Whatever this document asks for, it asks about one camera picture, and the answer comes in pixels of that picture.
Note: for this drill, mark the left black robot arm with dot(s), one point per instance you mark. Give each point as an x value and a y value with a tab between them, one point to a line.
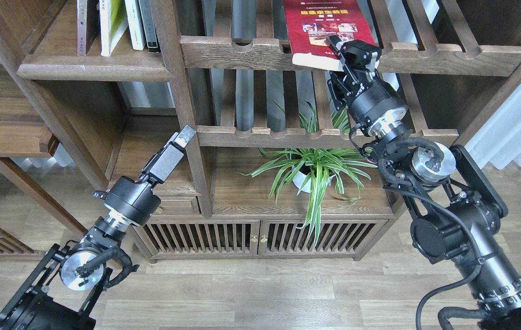
96	262

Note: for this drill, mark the red book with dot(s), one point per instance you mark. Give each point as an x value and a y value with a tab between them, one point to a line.
309	22

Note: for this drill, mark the white plant pot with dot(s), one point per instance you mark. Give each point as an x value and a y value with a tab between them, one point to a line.
310	179

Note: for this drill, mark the maroon book white characters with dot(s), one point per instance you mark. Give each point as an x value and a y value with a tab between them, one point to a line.
87	25

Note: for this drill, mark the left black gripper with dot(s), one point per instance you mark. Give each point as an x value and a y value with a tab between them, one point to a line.
135	199

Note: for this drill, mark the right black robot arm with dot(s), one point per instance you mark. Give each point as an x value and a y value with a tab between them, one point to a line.
455	210

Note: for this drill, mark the green spider plant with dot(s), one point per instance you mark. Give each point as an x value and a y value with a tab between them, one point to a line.
319	166

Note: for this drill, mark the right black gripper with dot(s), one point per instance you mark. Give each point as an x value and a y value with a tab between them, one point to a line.
374	105

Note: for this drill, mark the white upright book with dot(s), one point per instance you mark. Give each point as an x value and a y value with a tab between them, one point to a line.
135	24

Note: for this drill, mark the yellow green book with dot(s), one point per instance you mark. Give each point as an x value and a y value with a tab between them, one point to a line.
113	24

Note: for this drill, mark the dark green upright book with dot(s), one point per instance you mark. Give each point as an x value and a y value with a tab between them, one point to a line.
149	27

